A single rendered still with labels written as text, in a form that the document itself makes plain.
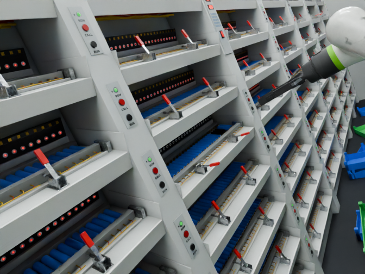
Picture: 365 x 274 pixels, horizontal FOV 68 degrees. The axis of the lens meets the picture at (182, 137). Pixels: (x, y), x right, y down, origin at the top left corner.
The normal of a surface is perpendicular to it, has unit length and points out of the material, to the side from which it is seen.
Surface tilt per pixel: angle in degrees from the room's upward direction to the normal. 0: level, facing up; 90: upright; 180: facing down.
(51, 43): 90
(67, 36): 90
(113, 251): 19
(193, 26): 90
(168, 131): 109
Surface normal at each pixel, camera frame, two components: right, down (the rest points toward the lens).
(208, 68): -0.54, 0.37
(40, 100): 0.83, 0.07
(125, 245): -0.15, -0.93
